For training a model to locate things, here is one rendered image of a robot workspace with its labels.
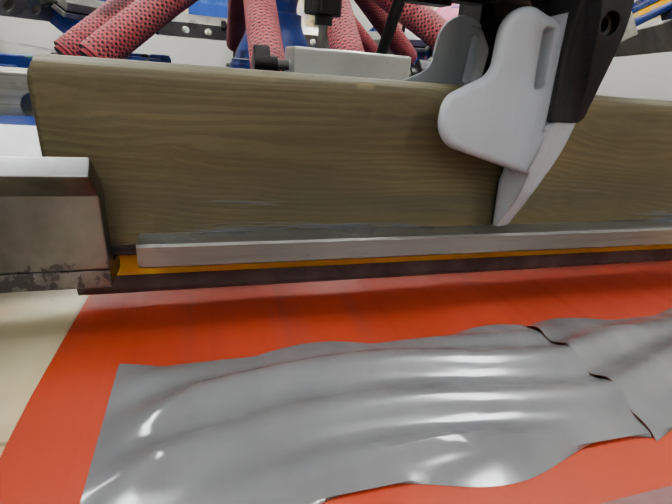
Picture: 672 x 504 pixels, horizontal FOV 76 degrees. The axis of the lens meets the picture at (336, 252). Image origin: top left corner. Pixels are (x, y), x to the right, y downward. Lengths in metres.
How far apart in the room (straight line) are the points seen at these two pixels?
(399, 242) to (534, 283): 0.11
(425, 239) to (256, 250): 0.08
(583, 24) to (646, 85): 2.62
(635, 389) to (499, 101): 0.12
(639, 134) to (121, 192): 0.25
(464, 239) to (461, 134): 0.05
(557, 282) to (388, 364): 0.15
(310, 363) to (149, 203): 0.09
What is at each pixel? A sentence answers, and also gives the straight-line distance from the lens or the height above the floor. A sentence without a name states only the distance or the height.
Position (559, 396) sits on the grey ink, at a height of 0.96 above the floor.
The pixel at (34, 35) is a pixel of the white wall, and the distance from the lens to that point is 4.50.
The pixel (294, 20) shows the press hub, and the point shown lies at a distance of 1.00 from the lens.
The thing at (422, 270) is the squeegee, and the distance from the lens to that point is 0.24.
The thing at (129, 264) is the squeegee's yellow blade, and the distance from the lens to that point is 0.21.
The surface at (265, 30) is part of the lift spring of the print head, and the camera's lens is 0.67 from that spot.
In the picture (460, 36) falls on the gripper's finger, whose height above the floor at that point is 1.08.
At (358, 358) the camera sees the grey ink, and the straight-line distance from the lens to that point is 0.17.
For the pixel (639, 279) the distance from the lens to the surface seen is 0.33.
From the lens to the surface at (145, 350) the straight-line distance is 0.19.
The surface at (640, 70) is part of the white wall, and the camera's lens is 2.86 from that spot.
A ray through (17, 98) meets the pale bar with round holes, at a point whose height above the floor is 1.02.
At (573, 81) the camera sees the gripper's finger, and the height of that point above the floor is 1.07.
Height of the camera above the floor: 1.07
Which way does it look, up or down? 24 degrees down
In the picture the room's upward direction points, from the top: 5 degrees clockwise
